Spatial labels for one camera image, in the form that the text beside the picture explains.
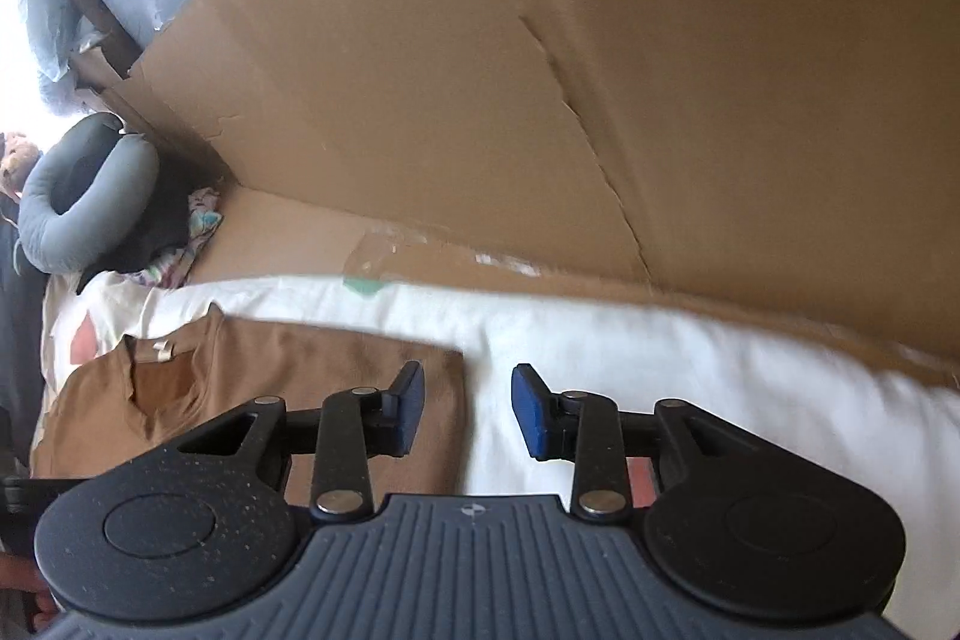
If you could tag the cream bear print blanket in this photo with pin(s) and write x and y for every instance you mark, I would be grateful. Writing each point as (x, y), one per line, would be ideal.
(877, 425)

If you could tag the flattened brown cardboard box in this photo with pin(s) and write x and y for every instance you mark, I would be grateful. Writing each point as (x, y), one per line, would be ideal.
(794, 157)

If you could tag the brown printed t-shirt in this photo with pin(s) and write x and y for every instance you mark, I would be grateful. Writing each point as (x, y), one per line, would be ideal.
(145, 391)

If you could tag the plush doll toy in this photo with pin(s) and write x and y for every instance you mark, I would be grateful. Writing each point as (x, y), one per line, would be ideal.
(19, 157)

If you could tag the grey neck pillow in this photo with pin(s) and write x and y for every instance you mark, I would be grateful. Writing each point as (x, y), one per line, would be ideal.
(85, 195)

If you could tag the black cloth under neck pillow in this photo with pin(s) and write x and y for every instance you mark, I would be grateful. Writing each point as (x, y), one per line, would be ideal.
(179, 218)

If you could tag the dark grey pillow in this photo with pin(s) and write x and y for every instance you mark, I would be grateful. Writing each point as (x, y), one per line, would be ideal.
(23, 289)

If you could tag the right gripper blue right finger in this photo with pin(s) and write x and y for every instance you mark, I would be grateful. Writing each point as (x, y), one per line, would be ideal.
(538, 413)

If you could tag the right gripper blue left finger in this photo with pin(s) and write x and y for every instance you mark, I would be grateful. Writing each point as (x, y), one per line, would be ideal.
(402, 407)

